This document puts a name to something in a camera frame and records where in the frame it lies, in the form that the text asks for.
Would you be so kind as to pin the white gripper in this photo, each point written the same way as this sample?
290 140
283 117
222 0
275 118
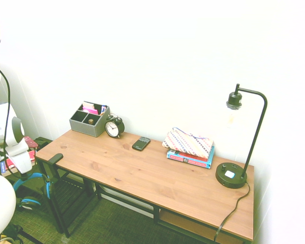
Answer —
20 158

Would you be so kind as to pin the black and blue headphone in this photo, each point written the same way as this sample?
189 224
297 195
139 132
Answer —
23 179

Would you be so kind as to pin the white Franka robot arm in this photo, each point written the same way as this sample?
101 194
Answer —
0 203

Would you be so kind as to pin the black headphone hanger hook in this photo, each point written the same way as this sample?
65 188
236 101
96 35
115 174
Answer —
55 158

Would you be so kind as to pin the black side furniture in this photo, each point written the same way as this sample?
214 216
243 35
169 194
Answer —
43 142

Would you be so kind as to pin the grey desk organizer box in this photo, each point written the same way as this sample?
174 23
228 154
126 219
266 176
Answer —
85 128

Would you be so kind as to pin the small brown wooden knob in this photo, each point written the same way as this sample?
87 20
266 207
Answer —
91 121

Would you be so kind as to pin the pink sticky notes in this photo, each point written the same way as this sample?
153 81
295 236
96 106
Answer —
90 110

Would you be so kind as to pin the beige notepad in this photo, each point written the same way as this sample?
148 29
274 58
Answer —
88 104

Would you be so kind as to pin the black twin-bell alarm clock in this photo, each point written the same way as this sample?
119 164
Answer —
112 129

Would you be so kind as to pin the bundle of pens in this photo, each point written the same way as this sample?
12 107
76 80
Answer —
103 109

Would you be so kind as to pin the black phone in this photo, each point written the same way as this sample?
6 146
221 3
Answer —
141 144

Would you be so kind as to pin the red book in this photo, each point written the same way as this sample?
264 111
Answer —
178 153

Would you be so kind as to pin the blue book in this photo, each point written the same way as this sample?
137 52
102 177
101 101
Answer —
190 161

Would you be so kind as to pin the striped fabric pouch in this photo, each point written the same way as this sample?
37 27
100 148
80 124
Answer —
188 143

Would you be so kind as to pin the black desk lamp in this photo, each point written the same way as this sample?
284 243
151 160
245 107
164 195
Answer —
231 176

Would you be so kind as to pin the wooden desk with black frame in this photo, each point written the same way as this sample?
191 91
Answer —
142 170

